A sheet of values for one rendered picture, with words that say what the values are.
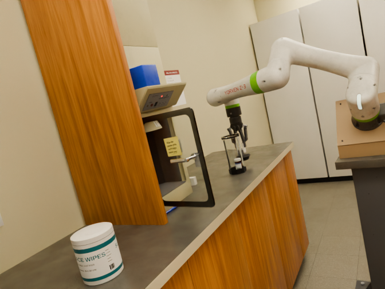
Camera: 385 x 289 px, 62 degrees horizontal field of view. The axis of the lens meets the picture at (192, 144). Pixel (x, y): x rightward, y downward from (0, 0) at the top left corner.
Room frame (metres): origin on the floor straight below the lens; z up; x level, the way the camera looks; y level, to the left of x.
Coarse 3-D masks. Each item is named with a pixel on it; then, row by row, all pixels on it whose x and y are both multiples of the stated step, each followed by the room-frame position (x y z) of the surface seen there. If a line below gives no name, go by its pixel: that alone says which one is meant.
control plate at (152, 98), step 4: (160, 92) 1.43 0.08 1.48; (164, 92) 1.46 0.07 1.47; (168, 92) 1.49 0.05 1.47; (172, 92) 1.52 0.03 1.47; (148, 96) 1.36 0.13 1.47; (152, 96) 1.39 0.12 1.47; (156, 96) 1.42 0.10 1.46; (160, 96) 1.45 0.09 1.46; (164, 96) 1.48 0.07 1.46; (168, 96) 1.51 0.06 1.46; (148, 100) 1.38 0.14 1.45; (152, 100) 1.41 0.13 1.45; (156, 100) 1.44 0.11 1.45; (160, 100) 1.47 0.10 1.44; (164, 100) 1.50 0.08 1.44; (168, 100) 1.54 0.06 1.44; (148, 104) 1.40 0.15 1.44; (156, 104) 1.46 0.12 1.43; (160, 104) 1.49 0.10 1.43; (164, 104) 1.53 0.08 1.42; (144, 108) 1.39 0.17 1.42; (148, 108) 1.42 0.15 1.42; (152, 108) 1.45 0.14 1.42
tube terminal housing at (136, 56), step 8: (128, 48) 1.46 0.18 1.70; (136, 48) 1.50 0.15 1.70; (144, 48) 1.55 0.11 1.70; (152, 48) 1.61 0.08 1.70; (128, 56) 1.44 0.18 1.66; (136, 56) 1.49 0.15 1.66; (144, 56) 1.54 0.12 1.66; (152, 56) 1.60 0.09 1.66; (128, 64) 1.43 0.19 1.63; (136, 64) 1.48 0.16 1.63; (144, 64) 1.53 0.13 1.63; (160, 64) 1.64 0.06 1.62; (160, 72) 1.62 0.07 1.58; (160, 80) 1.61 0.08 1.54; (144, 112) 1.45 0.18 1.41; (152, 112) 1.50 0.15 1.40; (160, 112) 1.56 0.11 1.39; (168, 208) 1.45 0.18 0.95
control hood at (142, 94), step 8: (144, 88) 1.33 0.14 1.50; (152, 88) 1.35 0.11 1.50; (160, 88) 1.41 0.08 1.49; (168, 88) 1.47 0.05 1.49; (176, 88) 1.53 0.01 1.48; (136, 96) 1.35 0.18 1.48; (144, 96) 1.34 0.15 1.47; (176, 96) 1.59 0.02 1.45; (144, 104) 1.38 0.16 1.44; (168, 104) 1.57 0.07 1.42
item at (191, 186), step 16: (176, 112) 1.23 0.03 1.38; (192, 112) 1.18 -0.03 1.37; (144, 128) 1.35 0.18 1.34; (160, 128) 1.30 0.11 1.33; (176, 128) 1.24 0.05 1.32; (192, 128) 1.19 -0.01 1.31; (160, 144) 1.31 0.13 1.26; (192, 144) 1.20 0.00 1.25; (160, 160) 1.32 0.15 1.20; (192, 160) 1.22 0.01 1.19; (160, 176) 1.34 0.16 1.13; (176, 176) 1.28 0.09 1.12; (192, 176) 1.23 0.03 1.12; (208, 176) 1.18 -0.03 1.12; (176, 192) 1.30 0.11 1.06; (192, 192) 1.24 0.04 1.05; (208, 192) 1.19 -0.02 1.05
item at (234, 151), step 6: (234, 138) 1.80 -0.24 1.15; (228, 144) 1.80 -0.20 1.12; (234, 144) 1.80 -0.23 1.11; (228, 150) 1.81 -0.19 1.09; (234, 150) 1.80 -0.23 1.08; (240, 150) 1.81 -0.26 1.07; (228, 156) 1.82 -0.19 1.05; (234, 156) 1.80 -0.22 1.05; (240, 156) 1.80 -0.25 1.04; (234, 162) 1.80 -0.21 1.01; (240, 162) 1.80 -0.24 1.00; (234, 168) 1.80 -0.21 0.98; (240, 168) 1.80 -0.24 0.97
